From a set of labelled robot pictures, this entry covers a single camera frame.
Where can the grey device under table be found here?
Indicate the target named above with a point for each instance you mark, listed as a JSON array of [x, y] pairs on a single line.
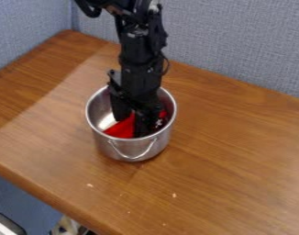
[[10, 228]]

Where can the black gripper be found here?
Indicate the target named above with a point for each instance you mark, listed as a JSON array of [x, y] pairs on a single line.
[[134, 92]]

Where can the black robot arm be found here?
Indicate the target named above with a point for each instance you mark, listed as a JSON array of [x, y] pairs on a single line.
[[140, 28]]

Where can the stainless steel pot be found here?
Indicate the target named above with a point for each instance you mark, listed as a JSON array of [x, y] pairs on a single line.
[[128, 150]]

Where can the red rectangular block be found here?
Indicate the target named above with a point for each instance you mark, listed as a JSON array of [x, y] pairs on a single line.
[[125, 129]]

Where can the white object under table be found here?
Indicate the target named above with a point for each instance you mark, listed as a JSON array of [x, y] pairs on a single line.
[[69, 227]]

